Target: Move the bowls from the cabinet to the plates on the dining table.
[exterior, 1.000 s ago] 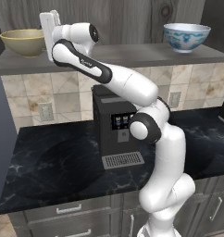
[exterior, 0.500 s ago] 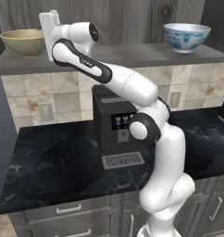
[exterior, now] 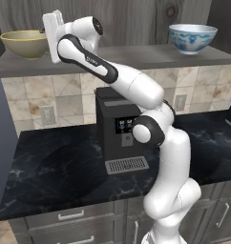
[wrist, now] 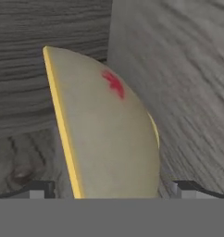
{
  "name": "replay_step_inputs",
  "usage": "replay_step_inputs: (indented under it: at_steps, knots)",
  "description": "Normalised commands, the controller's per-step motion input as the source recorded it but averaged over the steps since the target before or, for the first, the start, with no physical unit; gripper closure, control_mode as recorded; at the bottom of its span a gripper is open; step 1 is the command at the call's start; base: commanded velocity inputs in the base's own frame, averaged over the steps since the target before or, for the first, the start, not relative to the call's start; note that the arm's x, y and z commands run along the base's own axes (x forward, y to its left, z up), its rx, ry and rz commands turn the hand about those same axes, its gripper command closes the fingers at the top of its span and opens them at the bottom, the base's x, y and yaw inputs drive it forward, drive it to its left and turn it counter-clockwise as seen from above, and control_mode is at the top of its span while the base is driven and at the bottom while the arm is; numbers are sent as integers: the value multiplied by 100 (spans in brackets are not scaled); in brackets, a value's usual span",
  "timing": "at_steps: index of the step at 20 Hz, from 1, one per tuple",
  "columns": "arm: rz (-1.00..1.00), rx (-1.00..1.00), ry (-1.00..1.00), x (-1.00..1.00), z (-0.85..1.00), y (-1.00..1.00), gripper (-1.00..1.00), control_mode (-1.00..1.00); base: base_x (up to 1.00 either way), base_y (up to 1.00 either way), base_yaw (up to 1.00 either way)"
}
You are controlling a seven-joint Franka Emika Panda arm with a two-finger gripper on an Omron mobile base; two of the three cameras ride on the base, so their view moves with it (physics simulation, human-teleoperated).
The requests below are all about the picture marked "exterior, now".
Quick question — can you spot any grey drawer front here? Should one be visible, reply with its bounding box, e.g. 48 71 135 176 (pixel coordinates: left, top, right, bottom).
24 201 116 229
27 214 127 244

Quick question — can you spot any black coffee machine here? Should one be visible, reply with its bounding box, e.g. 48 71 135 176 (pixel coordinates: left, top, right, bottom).
94 87 151 176

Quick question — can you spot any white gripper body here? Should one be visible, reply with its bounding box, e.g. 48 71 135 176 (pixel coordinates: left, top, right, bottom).
42 9 65 64

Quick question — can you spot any silver drawer handle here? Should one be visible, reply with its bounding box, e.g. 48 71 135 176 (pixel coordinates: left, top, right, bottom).
57 234 95 244
57 210 86 222

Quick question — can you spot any white and blue patterned bowl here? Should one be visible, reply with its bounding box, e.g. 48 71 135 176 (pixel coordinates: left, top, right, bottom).
168 24 219 56

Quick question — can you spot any silver cupboard door handle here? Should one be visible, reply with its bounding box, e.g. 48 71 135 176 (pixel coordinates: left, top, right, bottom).
132 220 139 244
215 202 231 229

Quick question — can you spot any grey open wooden cabinet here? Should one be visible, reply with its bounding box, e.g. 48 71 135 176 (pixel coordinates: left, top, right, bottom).
0 0 231 79

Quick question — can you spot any olive yellow bowl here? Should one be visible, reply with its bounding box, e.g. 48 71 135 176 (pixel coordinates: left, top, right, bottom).
0 30 50 61

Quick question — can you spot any grey wall socket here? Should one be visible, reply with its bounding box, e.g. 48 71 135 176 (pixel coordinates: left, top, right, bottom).
39 105 56 127
174 93 188 112

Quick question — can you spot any grey cupboard door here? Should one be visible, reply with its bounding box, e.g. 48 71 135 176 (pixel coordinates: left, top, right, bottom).
197 190 231 244
125 193 159 244

